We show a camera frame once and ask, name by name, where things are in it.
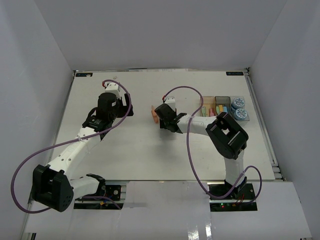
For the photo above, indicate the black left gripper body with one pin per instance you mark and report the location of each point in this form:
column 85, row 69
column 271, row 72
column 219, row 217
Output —
column 121, row 111

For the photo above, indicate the amber transparent tray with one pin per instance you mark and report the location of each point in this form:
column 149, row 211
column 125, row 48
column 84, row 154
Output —
column 209, row 102

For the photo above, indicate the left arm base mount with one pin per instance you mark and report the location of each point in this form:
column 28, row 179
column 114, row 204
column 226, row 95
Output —
column 112, row 197

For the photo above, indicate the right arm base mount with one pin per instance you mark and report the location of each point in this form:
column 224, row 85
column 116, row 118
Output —
column 235, row 202

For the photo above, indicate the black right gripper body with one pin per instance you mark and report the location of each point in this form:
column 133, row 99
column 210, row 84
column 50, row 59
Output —
column 163, row 125

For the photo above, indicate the grey transparent tray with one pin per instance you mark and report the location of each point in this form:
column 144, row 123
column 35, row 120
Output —
column 225, row 101

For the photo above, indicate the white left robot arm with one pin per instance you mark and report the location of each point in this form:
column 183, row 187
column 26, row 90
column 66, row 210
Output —
column 52, row 184

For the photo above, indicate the orange highlighter pen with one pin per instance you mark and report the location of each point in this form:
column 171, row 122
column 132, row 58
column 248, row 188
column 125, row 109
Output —
column 221, row 108

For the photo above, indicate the blue-lidded cleaning gel jar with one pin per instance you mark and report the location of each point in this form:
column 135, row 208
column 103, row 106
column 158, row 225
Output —
column 237, row 103

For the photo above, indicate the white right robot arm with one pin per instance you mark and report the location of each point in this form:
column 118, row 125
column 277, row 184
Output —
column 227, row 136

